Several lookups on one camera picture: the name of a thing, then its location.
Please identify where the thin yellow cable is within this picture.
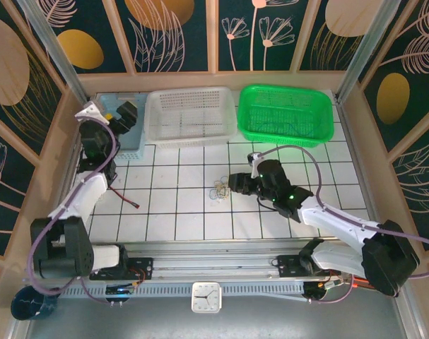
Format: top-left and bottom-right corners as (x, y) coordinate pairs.
(213, 175), (233, 202)

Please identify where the thin red cable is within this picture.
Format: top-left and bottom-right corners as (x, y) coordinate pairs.
(106, 185), (141, 209)

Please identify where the light blue plastic basket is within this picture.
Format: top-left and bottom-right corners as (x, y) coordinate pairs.
(93, 92), (148, 162)

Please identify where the white plastic basket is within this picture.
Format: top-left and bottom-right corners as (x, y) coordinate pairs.
(143, 86), (236, 149)

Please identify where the green plastic basket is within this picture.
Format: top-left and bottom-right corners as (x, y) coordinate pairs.
(237, 83), (335, 149)

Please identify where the white square clock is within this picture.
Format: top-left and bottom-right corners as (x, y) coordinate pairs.
(191, 280), (223, 314)

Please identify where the black controller board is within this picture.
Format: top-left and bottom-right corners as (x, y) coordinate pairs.
(104, 281), (144, 302)
(303, 278), (342, 301)

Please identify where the dark blue mug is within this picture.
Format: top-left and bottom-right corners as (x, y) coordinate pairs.
(11, 285), (62, 321)

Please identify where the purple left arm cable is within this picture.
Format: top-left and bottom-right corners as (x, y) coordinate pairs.
(27, 111), (117, 304)

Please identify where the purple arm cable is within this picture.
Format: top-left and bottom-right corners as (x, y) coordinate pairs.
(256, 144), (429, 305)
(27, 111), (117, 304)

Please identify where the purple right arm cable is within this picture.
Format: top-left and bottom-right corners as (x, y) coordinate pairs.
(256, 144), (429, 305)

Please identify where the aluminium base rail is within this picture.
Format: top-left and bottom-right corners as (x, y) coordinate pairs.
(25, 239), (408, 283)

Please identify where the aluminium frame post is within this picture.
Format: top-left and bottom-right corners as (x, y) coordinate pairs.
(16, 0), (92, 105)
(334, 0), (413, 104)

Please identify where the grey slotted cable duct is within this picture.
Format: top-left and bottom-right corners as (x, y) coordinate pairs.
(57, 284), (307, 298)

